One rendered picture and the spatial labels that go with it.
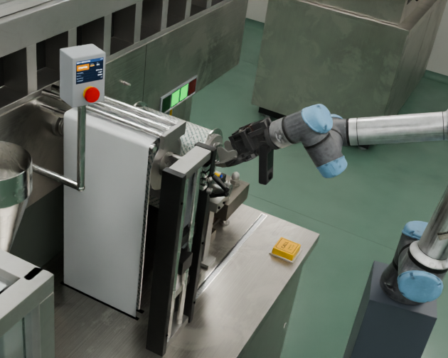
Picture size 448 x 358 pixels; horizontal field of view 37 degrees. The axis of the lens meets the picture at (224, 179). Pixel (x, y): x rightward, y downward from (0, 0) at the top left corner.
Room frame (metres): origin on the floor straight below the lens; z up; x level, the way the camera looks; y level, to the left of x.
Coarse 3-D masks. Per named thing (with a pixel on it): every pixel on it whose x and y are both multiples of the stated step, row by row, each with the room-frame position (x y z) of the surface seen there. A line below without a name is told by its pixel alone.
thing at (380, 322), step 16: (368, 288) 1.61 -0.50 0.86; (368, 304) 1.51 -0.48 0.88; (384, 304) 1.50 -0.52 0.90; (400, 304) 1.51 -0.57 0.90; (432, 304) 1.53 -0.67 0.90; (368, 320) 1.51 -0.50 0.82; (384, 320) 1.50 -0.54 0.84; (400, 320) 1.49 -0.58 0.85; (416, 320) 1.48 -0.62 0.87; (432, 320) 1.48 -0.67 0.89; (352, 336) 1.63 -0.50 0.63; (368, 336) 1.50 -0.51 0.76; (384, 336) 1.50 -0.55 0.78; (400, 336) 1.49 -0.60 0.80; (416, 336) 1.48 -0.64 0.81; (352, 352) 1.51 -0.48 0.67; (368, 352) 1.50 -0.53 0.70; (384, 352) 1.49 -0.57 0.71; (400, 352) 1.49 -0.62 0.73; (416, 352) 1.48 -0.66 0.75
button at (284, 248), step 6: (282, 240) 1.70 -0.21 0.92; (288, 240) 1.71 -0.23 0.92; (276, 246) 1.67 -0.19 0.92; (282, 246) 1.67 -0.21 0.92; (288, 246) 1.68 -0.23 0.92; (294, 246) 1.68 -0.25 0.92; (300, 246) 1.70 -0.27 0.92; (276, 252) 1.65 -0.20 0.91; (282, 252) 1.65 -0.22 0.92; (288, 252) 1.65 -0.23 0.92; (294, 252) 1.65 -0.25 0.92; (288, 258) 1.64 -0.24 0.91
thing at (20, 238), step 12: (60, 192) 1.52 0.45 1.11; (36, 204) 1.42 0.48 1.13; (48, 204) 1.47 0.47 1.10; (60, 204) 1.52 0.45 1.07; (24, 216) 1.38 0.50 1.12; (36, 216) 1.42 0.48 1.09; (48, 216) 1.47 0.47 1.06; (60, 216) 1.52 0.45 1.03; (24, 228) 1.38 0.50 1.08; (36, 228) 1.42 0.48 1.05; (48, 228) 1.47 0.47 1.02; (60, 228) 1.52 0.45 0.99; (24, 240) 1.38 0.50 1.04; (36, 240) 1.42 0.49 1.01; (48, 240) 1.47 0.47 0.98; (60, 240) 1.52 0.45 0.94; (12, 252) 1.33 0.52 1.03; (24, 252) 1.37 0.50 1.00; (36, 252) 1.42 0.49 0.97; (48, 252) 1.46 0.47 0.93; (36, 264) 1.42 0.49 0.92
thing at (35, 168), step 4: (32, 164) 1.17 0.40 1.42; (32, 168) 1.16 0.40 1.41; (36, 168) 1.16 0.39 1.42; (40, 168) 1.16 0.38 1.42; (44, 168) 1.16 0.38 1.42; (36, 172) 1.16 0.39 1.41; (40, 172) 1.15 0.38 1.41; (44, 172) 1.15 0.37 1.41; (48, 172) 1.15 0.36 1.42; (52, 172) 1.15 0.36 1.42; (48, 176) 1.15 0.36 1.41; (52, 176) 1.14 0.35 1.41; (56, 176) 1.14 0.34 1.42; (60, 176) 1.14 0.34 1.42; (64, 176) 1.14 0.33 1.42; (56, 180) 1.14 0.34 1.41; (60, 180) 1.13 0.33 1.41; (64, 180) 1.13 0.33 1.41; (68, 180) 1.13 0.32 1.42; (72, 180) 1.13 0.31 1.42; (64, 184) 1.13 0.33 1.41; (68, 184) 1.13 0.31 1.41; (72, 184) 1.12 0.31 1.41; (76, 184) 1.12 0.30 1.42; (76, 188) 1.12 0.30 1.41; (80, 188) 1.12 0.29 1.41; (84, 188) 1.12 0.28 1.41
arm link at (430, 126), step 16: (432, 112) 1.61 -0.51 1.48; (336, 128) 1.60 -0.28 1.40; (352, 128) 1.60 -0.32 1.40; (368, 128) 1.59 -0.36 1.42; (384, 128) 1.58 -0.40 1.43; (400, 128) 1.58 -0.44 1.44; (416, 128) 1.57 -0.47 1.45; (432, 128) 1.56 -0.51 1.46; (352, 144) 1.60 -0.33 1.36; (368, 144) 1.60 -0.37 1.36
